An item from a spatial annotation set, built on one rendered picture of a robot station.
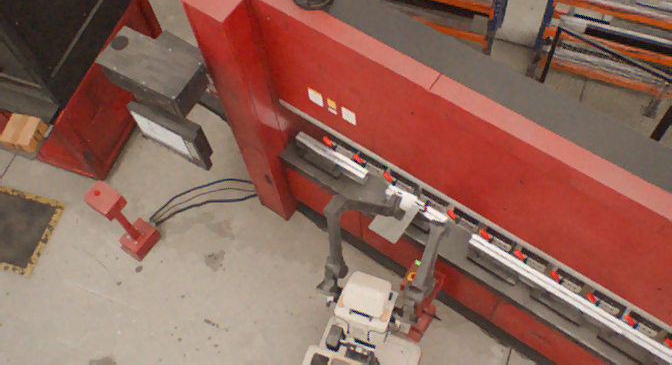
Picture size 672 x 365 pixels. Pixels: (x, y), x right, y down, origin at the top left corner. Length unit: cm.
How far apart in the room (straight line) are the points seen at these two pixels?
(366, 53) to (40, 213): 340
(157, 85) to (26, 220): 250
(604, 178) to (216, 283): 308
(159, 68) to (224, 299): 204
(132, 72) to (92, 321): 223
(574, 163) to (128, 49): 220
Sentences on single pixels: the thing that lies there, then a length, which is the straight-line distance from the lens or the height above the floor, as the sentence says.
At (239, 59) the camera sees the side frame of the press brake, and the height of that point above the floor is 198.
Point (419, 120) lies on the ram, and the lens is 326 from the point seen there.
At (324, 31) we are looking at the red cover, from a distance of 317.
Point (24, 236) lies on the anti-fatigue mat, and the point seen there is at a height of 1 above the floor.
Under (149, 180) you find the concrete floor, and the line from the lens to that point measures 563.
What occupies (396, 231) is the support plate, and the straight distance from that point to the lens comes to 409.
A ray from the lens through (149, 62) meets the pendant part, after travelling 369.
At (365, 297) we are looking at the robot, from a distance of 359.
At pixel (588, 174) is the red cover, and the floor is 230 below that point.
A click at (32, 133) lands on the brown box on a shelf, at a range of 479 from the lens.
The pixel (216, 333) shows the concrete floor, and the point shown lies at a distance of 508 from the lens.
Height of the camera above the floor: 480
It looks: 64 degrees down
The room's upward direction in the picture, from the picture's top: 9 degrees counter-clockwise
